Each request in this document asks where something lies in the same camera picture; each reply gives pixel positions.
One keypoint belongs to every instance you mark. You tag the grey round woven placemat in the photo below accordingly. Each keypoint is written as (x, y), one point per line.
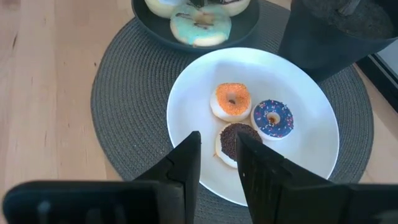
(130, 93)

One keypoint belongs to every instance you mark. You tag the black round plate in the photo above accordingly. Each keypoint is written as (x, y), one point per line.
(245, 28)

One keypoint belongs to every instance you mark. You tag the small orange sprinkled donut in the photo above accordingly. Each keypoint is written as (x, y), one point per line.
(231, 101)

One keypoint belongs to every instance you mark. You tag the green plant in black pot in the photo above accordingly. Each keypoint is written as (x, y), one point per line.
(311, 46)

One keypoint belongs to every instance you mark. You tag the large chocolate glazed donut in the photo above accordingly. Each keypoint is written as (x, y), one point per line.
(237, 7)

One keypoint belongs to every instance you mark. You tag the small chocolate sprinkled donut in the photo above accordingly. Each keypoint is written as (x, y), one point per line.
(228, 143)

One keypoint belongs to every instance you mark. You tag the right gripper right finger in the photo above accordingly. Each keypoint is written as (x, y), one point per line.
(273, 189)

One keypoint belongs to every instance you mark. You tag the large mint green glazed donut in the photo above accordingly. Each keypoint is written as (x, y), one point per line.
(199, 34)

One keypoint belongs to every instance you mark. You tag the black aluminium table frame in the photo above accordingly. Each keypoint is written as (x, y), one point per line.
(382, 84)

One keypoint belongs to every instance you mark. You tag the large white glazed donut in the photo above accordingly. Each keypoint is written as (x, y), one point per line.
(161, 7)

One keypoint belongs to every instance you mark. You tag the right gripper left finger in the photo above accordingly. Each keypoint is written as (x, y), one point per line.
(174, 193)

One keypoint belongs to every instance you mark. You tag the small blue sprinkled donut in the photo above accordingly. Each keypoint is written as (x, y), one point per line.
(273, 119)

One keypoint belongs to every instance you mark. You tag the white round plate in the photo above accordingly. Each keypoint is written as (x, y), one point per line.
(199, 93)

